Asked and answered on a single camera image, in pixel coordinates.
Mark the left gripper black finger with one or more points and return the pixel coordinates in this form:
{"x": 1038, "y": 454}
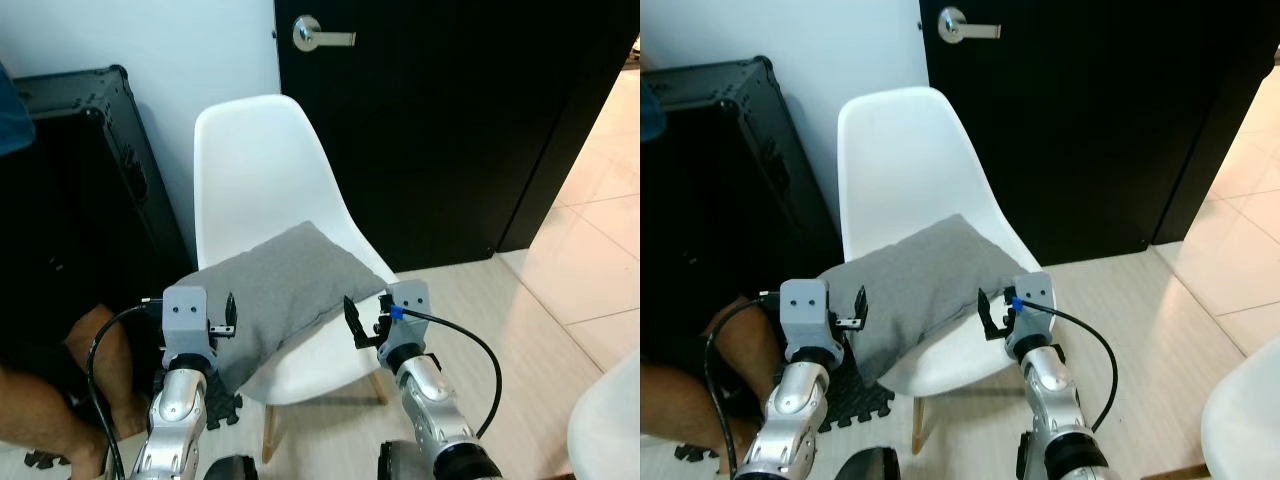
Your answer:
{"x": 861, "y": 300}
{"x": 231, "y": 308}

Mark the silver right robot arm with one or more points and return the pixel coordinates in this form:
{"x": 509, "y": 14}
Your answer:
{"x": 430, "y": 400}
{"x": 1055, "y": 400}

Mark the grey fabric pillow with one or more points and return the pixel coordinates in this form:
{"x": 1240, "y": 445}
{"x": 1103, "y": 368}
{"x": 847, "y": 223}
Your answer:
{"x": 290, "y": 280}
{"x": 925, "y": 275}

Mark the white plastic shell chair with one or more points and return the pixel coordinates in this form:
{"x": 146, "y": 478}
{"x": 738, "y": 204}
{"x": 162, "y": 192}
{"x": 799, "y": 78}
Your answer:
{"x": 1250, "y": 420}
{"x": 900, "y": 160}
{"x": 255, "y": 170}
{"x": 610, "y": 430}

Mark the person's bare leg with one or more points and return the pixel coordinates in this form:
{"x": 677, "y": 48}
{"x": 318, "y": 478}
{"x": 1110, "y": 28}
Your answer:
{"x": 750, "y": 340}
{"x": 680, "y": 410}
{"x": 40, "y": 420}
{"x": 105, "y": 350}

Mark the black robot leg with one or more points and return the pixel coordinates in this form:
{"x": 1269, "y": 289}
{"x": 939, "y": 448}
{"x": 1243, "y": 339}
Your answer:
{"x": 232, "y": 470}
{"x": 872, "y": 466}

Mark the black flight case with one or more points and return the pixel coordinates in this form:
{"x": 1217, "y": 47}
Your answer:
{"x": 90, "y": 200}
{"x": 730, "y": 190}

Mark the black door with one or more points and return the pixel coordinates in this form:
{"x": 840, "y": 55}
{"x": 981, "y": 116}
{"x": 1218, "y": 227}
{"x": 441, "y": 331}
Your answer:
{"x": 1090, "y": 120}
{"x": 450, "y": 120}

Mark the person's blue sleeve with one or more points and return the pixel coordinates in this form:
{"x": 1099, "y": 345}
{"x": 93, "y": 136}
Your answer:
{"x": 14, "y": 110}
{"x": 650, "y": 115}

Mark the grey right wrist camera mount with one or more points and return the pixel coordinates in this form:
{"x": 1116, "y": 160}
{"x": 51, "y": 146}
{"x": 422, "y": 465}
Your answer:
{"x": 1035, "y": 288}
{"x": 415, "y": 297}

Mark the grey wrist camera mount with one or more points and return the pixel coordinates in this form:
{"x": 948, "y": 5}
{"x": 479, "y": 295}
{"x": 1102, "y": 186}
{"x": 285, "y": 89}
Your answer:
{"x": 415, "y": 297}
{"x": 805, "y": 305}
{"x": 1035, "y": 288}
{"x": 185, "y": 310}

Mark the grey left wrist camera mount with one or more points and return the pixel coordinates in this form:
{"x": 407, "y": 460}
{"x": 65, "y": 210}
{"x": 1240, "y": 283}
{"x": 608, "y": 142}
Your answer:
{"x": 185, "y": 310}
{"x": 805, "y": 305}

